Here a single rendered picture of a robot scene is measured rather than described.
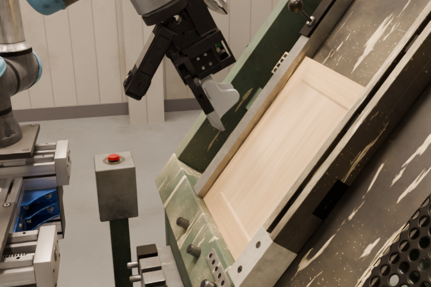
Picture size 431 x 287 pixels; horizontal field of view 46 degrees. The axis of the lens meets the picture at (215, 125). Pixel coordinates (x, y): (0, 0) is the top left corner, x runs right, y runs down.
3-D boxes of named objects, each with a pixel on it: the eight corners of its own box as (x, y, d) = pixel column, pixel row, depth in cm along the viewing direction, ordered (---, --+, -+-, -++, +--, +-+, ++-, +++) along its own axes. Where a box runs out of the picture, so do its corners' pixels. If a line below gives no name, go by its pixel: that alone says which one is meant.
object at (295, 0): (304, 26, 138) (282, 5, 127) (312, 15, 138) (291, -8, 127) (313, 32, 136) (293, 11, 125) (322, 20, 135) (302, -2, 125)
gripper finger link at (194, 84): (217, 113, 73) (188, 62, 70) (207, 118, 73) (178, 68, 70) (210, 103, 78) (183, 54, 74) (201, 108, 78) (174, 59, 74)
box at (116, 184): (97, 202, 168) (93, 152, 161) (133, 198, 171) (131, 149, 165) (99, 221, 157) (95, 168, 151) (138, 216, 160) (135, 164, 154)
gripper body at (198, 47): (239, 66, 72) (199, -10, 67) (186, 96, 72) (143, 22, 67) (227, 54, 79) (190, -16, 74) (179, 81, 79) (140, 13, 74)
